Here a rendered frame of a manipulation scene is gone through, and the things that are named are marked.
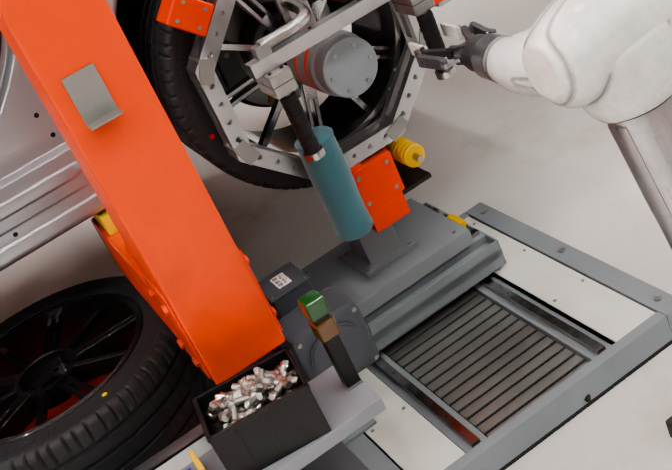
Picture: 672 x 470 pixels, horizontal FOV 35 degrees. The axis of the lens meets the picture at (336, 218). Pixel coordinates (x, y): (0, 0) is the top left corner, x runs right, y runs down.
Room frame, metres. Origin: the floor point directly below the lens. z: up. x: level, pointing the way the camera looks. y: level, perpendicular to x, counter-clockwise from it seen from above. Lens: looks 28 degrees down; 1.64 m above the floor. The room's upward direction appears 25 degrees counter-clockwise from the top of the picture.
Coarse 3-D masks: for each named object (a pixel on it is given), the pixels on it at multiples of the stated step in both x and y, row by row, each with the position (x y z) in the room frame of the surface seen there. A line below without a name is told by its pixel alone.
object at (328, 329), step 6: (330, 318) 1.63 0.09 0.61; (312, 324) 1.63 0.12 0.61; (324, 324) 1.62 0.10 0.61; (330, 324) 1.62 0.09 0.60; (336, 324) 1.63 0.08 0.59; (312, 330) 1.64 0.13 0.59; (318, 330) 1.62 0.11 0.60; (324, 330) 1.62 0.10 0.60; (330, 330) 1.62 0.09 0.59; (336, 330) 1.62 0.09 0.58; (318, 336) 1.62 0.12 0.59; (324, 336) 1.62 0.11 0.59; (330, 336) 1.62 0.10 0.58; (324, 342) 1.62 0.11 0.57
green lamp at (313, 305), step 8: (304, 296) 1.65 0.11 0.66; (312, 296) 1.64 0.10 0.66; (320, 296) 1.63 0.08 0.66; (304, 304) 1.62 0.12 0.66; (312, 304) 1.62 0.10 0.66; (320, 304) 1.62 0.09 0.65; (304, 312) 1.64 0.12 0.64; (312, 312) 1.62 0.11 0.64; (320, 312) 1.62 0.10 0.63; (328, 312) 1.62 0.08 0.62; (312, 320) 1.62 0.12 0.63
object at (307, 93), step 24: (240, 0) 2.31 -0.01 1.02; (264, 24) 2.32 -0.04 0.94; (360, 24) 2.55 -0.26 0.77; (384, 24) 2.42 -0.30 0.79; (240, 48) 2.29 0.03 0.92; (384, 48) 2.39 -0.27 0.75; (384, 72) 2.39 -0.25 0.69; (240, 96) 2.28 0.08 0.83; (312, 96) 2.32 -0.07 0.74; (336, 96) 2.52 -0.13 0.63; (360, 96) 2.43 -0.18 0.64; (384, 96) 2.35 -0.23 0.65; (312, 120) 2.32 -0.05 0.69; (336, 120) 2.42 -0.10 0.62; (360, 120) 2.35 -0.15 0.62; (264, 144) 2.28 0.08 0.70; (288, 144) 2.36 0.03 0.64
